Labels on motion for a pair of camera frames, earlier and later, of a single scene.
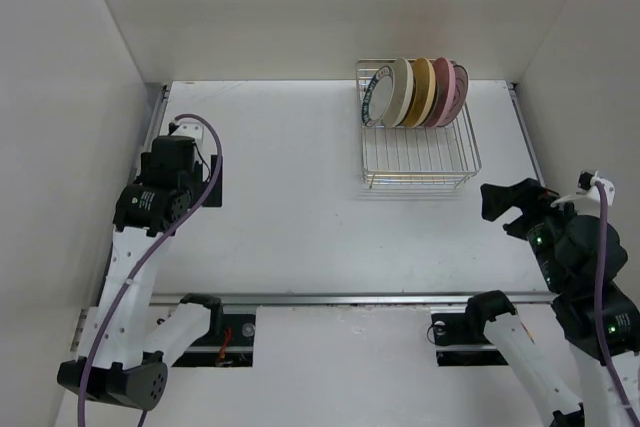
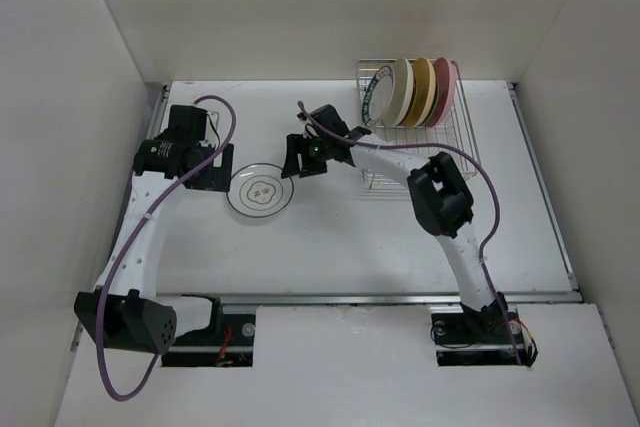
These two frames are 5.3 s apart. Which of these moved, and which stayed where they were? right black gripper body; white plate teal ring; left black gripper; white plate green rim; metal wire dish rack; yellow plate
Moved: white plate teal ring; right black gripper body; left black gripper
Stayed: metal wire dish rack; yellow plate; white plate green rim
